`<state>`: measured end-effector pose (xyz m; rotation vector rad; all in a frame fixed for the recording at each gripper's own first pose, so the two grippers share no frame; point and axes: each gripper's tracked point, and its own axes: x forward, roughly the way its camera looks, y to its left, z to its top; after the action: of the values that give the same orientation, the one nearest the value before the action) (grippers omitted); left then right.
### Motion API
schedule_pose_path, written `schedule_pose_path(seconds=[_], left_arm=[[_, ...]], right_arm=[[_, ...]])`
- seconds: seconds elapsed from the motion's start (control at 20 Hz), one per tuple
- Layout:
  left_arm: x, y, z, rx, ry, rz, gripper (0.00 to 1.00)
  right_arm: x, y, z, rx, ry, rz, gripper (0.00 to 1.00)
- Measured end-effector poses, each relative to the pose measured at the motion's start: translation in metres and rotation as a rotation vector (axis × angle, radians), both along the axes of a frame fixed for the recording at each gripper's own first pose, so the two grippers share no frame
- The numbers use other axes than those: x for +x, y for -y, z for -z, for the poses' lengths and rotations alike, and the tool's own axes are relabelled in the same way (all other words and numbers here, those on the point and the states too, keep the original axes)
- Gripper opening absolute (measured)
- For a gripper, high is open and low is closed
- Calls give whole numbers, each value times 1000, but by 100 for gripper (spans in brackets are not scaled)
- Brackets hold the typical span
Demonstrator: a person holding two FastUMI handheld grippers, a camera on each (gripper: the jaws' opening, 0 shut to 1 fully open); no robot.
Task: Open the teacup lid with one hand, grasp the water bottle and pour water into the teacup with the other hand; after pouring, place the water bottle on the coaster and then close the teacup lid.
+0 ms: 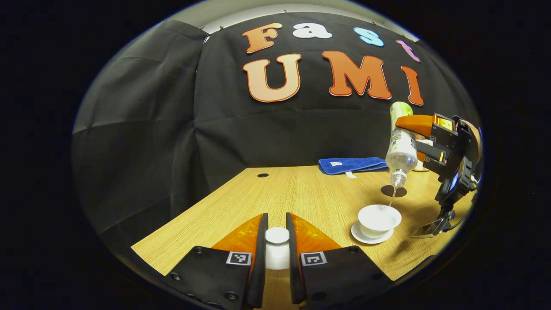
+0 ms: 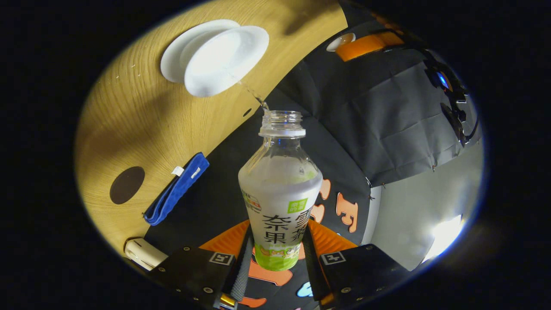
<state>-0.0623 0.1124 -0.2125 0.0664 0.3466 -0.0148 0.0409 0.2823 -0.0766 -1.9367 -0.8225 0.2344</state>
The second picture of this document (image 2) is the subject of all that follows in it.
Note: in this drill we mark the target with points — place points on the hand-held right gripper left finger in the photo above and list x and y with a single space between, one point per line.
243 271

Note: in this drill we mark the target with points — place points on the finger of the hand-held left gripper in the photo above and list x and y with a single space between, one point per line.
387 22
366 45

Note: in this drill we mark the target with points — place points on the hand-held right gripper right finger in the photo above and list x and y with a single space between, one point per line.
311 275

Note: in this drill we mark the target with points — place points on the clear water bottle green label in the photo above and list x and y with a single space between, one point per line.
280 193

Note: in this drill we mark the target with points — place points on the white teacup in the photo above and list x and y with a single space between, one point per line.
224 60

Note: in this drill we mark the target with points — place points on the dark brown round coaster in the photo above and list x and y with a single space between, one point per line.
127 185

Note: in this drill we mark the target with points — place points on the white toaster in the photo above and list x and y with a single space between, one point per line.
144 254

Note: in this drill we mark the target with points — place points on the blue folded towel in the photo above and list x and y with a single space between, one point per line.
176 191

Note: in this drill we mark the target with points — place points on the black table grommet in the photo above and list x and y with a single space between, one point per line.
247 112

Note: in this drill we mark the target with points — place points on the white saucer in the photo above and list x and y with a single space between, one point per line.
172 60

